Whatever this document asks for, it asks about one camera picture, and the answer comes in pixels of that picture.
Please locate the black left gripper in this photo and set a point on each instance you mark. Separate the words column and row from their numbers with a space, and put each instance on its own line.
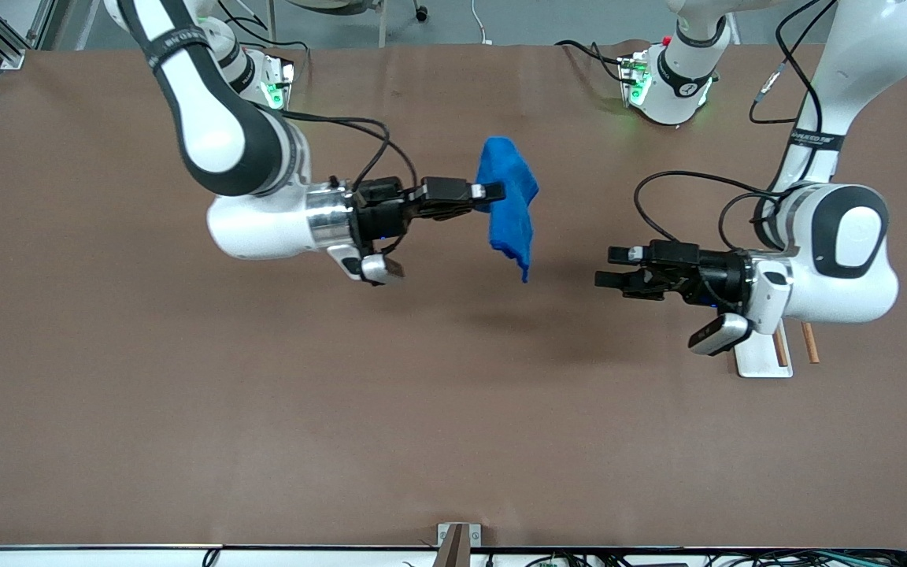
column 717, row 278

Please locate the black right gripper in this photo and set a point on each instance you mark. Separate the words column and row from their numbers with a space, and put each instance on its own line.
column 379, row 216

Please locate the blue towel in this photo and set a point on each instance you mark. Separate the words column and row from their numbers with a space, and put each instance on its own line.
column 509, row 213

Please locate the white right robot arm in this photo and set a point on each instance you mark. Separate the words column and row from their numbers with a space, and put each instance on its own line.
column 209, row 118

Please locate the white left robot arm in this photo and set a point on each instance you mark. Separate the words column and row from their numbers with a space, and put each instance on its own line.
column 855, row 244

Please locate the white rack with wooden bars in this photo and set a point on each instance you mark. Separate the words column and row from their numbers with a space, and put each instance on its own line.
column 760, row 362

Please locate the brown paper table cover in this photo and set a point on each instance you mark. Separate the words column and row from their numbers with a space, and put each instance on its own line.
column 453, row 394

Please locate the office chair base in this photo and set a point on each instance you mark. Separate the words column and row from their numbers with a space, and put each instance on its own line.
column 335, row 6

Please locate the camera mount post with bracket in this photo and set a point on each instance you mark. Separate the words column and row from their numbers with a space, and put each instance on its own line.
column 453, row 551

